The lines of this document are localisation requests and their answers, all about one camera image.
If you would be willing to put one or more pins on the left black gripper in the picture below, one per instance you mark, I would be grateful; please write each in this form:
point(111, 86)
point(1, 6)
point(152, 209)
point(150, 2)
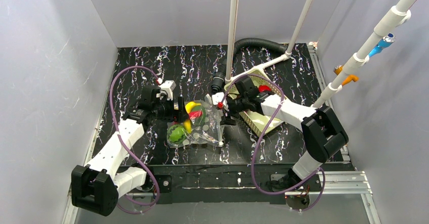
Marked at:
point(180, 108)

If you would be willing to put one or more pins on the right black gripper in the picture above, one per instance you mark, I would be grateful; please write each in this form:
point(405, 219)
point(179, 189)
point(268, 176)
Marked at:
point(233, 107)

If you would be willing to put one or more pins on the clear zip top bag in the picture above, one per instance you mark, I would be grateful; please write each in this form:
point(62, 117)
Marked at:
point(202, 127)

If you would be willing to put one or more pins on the red fake apple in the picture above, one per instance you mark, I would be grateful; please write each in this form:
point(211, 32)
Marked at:
point(264, 88)

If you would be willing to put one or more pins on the green fake pepper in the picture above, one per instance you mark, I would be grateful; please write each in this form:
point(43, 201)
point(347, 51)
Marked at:
point(200, 121)

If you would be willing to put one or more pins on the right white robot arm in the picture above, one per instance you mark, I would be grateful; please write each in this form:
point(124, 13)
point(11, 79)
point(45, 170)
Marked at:
point(323, 133)

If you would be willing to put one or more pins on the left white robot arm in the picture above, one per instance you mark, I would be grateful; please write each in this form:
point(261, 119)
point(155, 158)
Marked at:
point(97, 186)

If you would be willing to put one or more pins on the yellow fake banana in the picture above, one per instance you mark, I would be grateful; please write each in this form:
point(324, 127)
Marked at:
point(188, 123)

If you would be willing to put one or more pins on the red fake chili pepper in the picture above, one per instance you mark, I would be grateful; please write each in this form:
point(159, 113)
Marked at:
point(196, 114)

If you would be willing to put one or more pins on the light green plastic basket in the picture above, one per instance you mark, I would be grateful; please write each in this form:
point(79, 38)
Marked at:
point(264, 120)

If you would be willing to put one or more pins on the white pvc pipe right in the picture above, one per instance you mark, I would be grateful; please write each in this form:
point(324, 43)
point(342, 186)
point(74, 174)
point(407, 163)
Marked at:
point(395, 16)

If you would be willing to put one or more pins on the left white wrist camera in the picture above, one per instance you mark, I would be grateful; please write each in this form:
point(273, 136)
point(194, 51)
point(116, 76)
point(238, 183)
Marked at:
point(166, 90)

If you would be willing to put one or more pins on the white pvc pipe frame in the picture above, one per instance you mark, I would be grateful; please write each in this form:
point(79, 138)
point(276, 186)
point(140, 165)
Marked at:
point(270, 19)

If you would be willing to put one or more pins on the aluminium frame rail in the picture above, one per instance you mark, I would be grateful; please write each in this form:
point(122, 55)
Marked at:
point(335, 197)

